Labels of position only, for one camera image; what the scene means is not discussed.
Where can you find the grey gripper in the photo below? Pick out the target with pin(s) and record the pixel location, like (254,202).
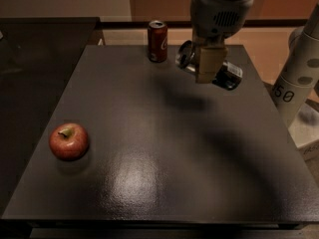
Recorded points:
(217,19)

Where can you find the silver blue redbull can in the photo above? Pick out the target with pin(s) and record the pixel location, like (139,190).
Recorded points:
(228,77)

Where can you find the red apple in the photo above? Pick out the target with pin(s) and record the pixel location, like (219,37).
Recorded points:
(69,141)

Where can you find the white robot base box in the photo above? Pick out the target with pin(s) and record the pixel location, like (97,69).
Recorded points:
(305,132)

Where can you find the red cola can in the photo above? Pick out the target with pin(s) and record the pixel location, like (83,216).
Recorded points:
(157,41)

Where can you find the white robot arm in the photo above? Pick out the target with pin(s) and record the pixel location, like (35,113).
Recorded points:
(300,73)

